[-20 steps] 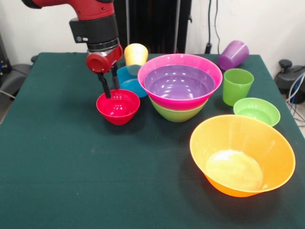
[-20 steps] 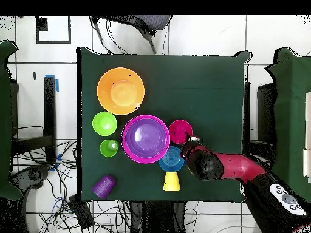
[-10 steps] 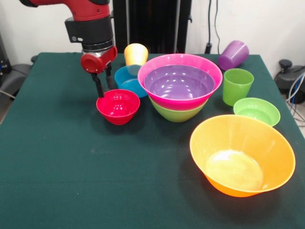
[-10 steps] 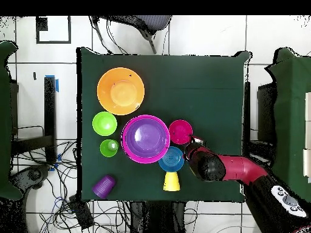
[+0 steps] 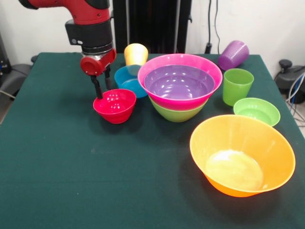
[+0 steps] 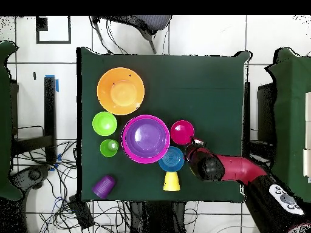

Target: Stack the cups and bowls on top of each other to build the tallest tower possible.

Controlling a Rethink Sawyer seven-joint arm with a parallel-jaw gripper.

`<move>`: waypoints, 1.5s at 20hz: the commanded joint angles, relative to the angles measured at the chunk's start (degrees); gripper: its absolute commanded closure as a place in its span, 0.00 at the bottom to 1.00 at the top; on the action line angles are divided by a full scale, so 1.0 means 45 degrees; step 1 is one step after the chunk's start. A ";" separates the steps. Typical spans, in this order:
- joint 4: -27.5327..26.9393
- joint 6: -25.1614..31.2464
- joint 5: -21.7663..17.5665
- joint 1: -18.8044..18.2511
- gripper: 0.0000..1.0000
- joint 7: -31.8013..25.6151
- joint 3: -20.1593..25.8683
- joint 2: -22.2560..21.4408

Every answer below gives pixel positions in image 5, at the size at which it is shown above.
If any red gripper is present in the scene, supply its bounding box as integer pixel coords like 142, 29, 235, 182
80, 49, 118, 100

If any small blue bowl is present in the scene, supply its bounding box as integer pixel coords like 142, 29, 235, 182
114, 65, 148, 99

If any small red bowl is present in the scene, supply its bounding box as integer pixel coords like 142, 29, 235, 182
92, 88, 137, 125

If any yellow cup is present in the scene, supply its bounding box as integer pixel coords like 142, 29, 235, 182
123, 43, 149, 67

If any large pink bowl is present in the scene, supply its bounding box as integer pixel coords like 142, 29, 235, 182
137, 53, 224, 112

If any purple bowl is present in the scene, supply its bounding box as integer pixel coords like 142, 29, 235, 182
143, 64, 216, 100

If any medium green bowl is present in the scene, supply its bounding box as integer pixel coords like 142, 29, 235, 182
149, 97, 208, 123

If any black robot column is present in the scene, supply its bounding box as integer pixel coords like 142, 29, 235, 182
109, 0, 193, 54

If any dark green tablecloth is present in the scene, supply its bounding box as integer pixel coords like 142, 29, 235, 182
0, 52, 305, 229

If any purple cup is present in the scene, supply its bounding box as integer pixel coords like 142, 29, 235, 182
217, 40, 250, 72

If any green cup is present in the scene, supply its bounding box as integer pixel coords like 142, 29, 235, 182
222, 68, 254, 107

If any small green bowl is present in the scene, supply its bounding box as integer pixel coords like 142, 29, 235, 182
233, 97, 281, 127

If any large orange bowl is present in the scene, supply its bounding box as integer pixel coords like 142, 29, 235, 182
189, 114, 296, 198

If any black wall cable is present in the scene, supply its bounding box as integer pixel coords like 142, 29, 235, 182
207, 0, 213, 45
214, 0, 221, 54

